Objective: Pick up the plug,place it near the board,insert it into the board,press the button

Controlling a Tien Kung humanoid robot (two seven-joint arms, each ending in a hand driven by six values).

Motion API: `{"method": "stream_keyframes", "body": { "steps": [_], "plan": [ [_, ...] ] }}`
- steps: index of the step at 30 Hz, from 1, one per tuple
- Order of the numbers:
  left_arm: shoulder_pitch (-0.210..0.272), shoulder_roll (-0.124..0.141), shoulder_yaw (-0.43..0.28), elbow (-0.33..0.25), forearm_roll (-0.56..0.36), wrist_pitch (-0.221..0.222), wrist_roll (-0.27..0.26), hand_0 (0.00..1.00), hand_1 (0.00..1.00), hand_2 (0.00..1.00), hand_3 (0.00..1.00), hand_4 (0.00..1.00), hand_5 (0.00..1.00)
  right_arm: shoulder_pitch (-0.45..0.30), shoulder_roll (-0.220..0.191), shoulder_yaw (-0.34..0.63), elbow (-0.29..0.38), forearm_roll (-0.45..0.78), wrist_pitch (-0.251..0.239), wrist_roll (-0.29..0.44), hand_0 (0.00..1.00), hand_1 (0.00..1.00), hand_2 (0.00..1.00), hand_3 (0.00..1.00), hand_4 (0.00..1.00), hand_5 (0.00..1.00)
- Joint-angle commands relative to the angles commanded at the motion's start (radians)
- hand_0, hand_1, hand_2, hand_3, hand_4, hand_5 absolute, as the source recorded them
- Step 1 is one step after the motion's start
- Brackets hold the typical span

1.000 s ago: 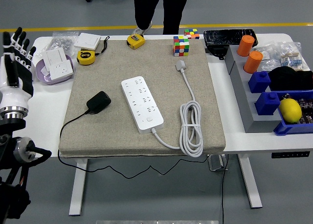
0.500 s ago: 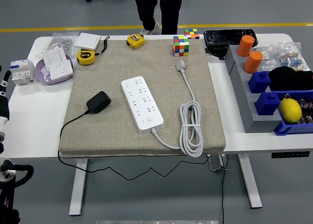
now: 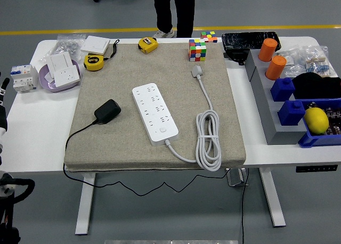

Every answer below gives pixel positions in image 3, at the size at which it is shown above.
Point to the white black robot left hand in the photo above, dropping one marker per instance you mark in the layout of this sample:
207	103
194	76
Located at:
2	116

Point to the black plug adapter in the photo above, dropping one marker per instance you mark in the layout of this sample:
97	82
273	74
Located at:
108	111

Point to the white power strip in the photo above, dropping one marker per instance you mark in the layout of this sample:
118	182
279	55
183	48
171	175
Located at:
155	116

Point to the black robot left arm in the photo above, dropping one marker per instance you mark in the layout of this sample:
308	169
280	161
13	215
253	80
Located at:
10	214

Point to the dark circuit board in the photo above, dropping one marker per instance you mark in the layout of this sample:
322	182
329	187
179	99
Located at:
334	121

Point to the white circuit breaker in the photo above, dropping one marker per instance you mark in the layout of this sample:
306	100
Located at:
24	79

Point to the purple bowl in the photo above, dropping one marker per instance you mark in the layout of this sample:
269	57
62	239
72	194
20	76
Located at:
42	73

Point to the white socket panel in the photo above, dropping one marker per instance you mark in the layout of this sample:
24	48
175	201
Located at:
68	74

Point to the clear bag of screws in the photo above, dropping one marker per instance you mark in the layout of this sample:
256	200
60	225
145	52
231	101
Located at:
64	45

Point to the round yellow tape measure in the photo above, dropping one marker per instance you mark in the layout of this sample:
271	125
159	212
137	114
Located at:
93	63

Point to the white table leg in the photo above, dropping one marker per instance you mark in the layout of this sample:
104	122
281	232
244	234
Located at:
85	201
273	201

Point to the boxy yellow tape measure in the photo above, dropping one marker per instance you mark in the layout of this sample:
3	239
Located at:
147	44

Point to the grey-brown mat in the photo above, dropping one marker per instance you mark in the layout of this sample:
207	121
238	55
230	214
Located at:
183	94

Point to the large colourful puzzle cube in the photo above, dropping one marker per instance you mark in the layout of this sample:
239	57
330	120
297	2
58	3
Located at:
197	50

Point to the person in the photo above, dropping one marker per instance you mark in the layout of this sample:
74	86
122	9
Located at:
183	12

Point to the small colourful puzzle cube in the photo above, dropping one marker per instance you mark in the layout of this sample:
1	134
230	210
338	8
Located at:
209	36

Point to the grey box under table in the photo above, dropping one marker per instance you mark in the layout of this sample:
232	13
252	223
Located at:
235	177

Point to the black plastic tray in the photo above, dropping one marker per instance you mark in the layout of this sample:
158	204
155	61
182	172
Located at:
245	40

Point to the grey stepped stand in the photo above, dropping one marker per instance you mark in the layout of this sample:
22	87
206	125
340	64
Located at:
266	108

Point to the orange cylinder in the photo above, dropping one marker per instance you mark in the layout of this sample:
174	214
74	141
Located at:
267	50
275	68

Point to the blue block with knob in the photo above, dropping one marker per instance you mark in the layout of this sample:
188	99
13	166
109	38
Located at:
282	90
291	113

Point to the clear bag of small parts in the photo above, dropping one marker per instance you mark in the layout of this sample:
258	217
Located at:
293	68

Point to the black cloth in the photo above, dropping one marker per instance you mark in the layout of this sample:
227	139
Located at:
314	85

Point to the yellow lemon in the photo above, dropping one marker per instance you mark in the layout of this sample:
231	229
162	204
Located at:
316	120

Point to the black desk control panel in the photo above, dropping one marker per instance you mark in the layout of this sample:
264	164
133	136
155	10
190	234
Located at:
315	168

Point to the blue plastic bin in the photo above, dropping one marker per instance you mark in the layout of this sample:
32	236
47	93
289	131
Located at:
319	141

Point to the clear bag of resistors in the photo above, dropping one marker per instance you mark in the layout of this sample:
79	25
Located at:
317	65

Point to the white two-rocker switch panel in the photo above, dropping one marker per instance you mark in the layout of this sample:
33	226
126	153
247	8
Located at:
60	62

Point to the large white switch panel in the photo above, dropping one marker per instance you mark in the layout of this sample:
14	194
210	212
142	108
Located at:
94	44

